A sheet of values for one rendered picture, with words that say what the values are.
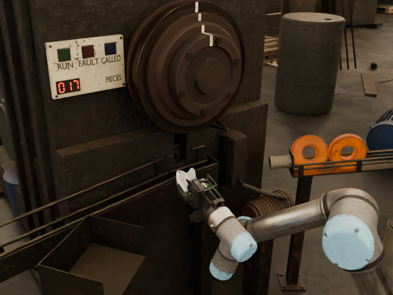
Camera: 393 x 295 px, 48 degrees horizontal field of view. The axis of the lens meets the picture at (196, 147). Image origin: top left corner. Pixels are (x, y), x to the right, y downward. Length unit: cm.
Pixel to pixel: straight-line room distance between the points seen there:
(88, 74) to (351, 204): 92
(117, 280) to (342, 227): 70
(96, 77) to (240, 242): 73
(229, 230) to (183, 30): 66
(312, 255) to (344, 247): 144
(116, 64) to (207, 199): 58
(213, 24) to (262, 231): 70
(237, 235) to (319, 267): 127
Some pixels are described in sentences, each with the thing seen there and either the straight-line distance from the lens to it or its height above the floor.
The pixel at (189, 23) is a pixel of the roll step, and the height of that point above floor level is 128.
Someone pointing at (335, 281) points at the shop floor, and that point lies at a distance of 242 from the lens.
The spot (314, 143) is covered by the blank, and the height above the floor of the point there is 75.
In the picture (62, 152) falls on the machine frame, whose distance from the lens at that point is 159.
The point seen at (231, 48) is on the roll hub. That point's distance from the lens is 157.
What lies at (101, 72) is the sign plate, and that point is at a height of 112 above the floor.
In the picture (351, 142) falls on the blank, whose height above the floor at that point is 77.
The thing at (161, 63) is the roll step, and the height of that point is 117.
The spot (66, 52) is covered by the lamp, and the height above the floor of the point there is 121.
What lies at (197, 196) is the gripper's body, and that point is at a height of 85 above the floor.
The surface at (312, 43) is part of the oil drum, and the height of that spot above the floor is 70.
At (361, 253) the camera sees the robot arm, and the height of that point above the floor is 90.
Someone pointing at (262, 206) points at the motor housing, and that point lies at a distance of 191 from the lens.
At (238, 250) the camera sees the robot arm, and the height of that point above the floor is 78.
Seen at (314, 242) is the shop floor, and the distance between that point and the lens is 265.
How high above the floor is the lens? 154
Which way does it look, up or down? 25 degrees down
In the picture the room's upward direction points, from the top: 1 degrees clockwise
